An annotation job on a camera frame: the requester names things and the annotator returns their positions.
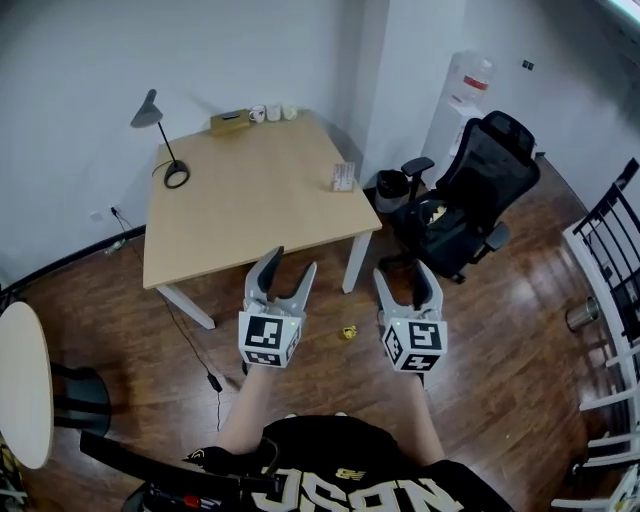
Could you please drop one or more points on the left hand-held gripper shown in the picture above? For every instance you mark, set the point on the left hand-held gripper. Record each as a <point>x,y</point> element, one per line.
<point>270,335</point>

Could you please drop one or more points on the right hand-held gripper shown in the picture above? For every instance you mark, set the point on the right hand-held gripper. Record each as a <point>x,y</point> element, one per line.
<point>420,340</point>

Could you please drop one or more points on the person's left forearm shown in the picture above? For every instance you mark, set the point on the person's left forearm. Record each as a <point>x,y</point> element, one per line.
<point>245,410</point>

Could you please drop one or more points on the person's right forearm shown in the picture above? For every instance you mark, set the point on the person's right forearm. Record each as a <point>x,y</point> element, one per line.
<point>417,415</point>

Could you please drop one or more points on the white table leg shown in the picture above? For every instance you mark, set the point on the white table leg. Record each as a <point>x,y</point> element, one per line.
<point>356,262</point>
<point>187,305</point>

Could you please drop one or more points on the yellow object on floor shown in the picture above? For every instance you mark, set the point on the yellow object on floor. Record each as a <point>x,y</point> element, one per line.
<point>349,333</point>

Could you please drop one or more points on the black trash bin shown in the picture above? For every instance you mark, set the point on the black trash bin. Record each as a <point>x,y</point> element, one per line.
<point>390,192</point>

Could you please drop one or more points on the black mesh office chair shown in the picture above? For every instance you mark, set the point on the black mesh office chair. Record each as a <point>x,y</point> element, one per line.
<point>480,190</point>

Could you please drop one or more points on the person's white shoes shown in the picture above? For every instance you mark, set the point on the person's white shoes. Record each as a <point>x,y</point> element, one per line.
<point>320,414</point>

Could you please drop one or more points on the grey desk lamp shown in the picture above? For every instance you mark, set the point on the grey desk lamp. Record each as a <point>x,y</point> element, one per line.
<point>176,172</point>

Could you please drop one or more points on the white water dispenser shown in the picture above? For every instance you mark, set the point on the white water dispenser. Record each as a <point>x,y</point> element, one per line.
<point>445,140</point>

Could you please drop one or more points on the wooden tissue box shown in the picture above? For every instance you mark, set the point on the wooden tissue box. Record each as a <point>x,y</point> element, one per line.
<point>229,125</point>

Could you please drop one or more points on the white cup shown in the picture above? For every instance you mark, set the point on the white cup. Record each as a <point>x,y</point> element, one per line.
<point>273,113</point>
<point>290,112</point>

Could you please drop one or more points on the white printed mug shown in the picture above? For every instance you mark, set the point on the white printed mug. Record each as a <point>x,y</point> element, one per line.
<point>258,114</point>

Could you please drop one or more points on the small plastic bottle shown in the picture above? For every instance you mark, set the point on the small plastic bottle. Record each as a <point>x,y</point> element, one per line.
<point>115,246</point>

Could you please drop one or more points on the metal cup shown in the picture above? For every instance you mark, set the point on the metal cup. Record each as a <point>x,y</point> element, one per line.
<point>582,315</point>

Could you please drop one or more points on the person's black printed shirt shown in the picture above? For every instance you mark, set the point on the person's black printed shirt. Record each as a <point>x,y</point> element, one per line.
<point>350,465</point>

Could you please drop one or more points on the white metal rack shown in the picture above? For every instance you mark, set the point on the white metal rack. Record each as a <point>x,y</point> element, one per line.
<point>605,320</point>

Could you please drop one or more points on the black metal rack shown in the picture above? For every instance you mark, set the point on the black metal rack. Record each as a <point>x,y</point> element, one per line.
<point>612,225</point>

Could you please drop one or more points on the clear water bottle red label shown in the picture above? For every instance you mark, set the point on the clear water bottle red label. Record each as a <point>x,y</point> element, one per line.
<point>472,77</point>

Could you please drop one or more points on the black stool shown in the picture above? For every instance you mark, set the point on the black stool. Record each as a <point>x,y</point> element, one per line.
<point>82,400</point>

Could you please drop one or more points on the round white table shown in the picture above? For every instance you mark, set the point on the round white table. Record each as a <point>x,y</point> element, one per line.
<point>22,385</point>

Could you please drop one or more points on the wall socket with plug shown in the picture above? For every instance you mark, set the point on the wall socket with plug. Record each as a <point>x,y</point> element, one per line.
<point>115,210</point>

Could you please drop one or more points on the white wall socket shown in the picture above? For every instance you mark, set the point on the white wall socket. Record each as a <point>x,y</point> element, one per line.
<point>96,216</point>

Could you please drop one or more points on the black wall switch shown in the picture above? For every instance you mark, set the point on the black wall switch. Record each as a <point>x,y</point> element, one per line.
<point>528,64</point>

